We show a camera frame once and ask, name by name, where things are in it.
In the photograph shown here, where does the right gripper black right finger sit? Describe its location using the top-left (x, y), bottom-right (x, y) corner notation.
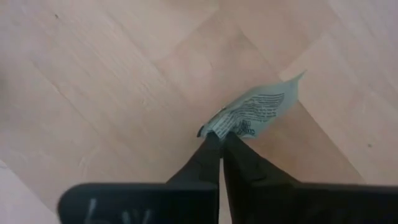
top-left (223, 132), bottom-right (398, 224)

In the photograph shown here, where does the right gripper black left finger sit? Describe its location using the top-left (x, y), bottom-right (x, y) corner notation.
top-left (57, 133), bottom-right (223, 224)

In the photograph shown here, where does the green white sweetener packet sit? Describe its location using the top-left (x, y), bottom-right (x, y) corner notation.
top-left (196, 70), bottom-right (307, 140)

